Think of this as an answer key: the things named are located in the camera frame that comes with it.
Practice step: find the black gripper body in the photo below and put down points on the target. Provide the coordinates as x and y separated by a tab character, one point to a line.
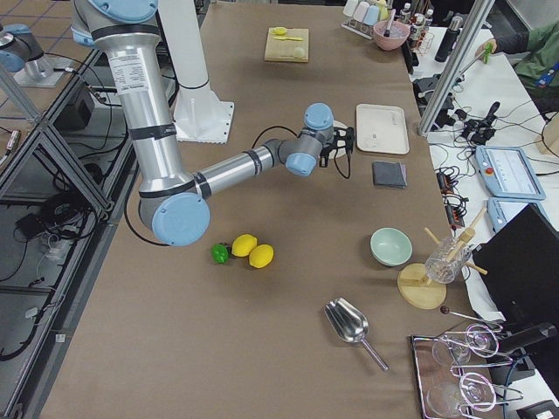
324	159

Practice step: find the white steamed bun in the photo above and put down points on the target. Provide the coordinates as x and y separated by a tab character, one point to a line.
299	53

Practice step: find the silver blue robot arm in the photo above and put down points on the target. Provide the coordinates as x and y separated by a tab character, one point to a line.
155	54

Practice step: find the cream rabbit tray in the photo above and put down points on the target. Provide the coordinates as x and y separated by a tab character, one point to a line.
381	129

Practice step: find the grey folded cloth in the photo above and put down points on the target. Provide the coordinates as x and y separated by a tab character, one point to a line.
391	174

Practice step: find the wooden cutting board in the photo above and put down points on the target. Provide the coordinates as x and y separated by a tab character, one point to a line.
281	50

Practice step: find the mint green bowl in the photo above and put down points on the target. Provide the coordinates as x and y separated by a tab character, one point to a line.
390	246

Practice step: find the pink bowl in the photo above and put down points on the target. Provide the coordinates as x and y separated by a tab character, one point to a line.
399	33

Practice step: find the pastel cup rack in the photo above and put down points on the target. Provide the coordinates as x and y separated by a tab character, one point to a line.
361	16

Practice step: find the yellow plastic spoon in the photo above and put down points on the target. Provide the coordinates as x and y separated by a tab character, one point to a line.
281	33

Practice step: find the yellow lemon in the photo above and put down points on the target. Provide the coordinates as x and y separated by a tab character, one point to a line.
261	256
243	245

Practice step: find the white pillar base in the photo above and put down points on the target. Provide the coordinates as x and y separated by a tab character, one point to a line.
199	114

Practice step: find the black thermos bottle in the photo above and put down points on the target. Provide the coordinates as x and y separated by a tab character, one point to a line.
451	34

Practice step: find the clear glass cup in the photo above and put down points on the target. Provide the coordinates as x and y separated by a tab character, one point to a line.
447	260

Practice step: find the blue teach pendant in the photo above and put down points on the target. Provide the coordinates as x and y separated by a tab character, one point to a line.
507	173

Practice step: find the wooden cup stand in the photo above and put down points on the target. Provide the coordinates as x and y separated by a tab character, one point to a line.
422	292

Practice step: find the metal scoop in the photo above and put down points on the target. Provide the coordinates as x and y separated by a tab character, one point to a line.
352	326

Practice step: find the person in green jacket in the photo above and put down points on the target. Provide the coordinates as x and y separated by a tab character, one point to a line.
538	70

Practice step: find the black monitor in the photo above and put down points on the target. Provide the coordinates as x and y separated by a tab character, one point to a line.
522	268

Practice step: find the metal wine glass rack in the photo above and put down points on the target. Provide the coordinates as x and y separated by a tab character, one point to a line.
452	372

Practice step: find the aluminium frame post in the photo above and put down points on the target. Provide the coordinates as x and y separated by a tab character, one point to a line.
472	26

